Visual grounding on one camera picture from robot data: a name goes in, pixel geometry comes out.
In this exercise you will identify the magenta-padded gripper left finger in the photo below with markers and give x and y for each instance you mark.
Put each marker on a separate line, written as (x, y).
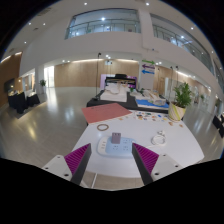
(77, 159)

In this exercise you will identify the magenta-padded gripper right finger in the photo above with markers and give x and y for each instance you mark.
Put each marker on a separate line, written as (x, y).
(146, 159)

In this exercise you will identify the small grey charger block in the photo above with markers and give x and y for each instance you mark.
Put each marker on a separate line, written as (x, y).
(116, 138)

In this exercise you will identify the light blue power strip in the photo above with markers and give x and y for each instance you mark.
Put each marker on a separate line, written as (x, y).
(115, 150)

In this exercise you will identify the colourful small cards cluster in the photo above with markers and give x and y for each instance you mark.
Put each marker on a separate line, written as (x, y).
(150, 117)

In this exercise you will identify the pink flat board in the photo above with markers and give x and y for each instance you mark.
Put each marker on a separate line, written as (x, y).
(105, 112)

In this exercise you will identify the potted plant in striped pot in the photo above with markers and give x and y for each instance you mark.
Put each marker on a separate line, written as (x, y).
(176, 112)

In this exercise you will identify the blue mat on platform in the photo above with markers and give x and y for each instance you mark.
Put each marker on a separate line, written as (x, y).
(150, 104)

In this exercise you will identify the black display platform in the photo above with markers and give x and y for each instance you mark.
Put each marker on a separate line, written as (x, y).
(130, 104)

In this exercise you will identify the white architectural model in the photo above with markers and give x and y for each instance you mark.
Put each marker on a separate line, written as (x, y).
(113, 95)

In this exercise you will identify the black draped tables group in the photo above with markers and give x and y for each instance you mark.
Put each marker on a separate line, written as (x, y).
(20, 101)

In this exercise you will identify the small distant potted plant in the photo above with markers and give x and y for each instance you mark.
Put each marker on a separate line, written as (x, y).
(43, 83)

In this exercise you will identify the white sign with arrows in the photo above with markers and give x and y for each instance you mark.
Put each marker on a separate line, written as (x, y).
(147, 75)

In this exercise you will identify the black digital piano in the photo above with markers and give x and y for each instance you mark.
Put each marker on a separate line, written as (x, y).
(120, 79)

